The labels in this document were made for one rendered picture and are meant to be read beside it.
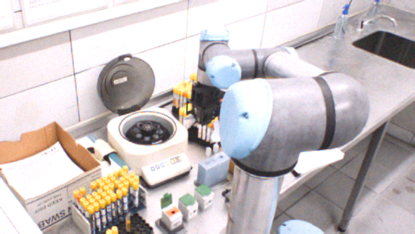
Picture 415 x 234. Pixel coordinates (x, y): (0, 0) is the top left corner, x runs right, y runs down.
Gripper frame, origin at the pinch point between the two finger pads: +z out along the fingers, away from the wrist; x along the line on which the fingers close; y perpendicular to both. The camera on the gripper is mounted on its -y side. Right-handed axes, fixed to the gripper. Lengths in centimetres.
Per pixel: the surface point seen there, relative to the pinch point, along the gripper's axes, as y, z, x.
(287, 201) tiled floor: -98, 108, -27
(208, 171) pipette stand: 0.9, 12.2, 1.9
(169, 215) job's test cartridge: 21.3, 13.2, 8.8
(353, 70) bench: -117, 21, -21
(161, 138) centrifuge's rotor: 4.6, 10.3, -18.6
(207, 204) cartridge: 6.4, 18.3, 8.4
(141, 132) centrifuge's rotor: 7.8, 11.3, -26.0
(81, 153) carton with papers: 31.0, 8.8, -24.5
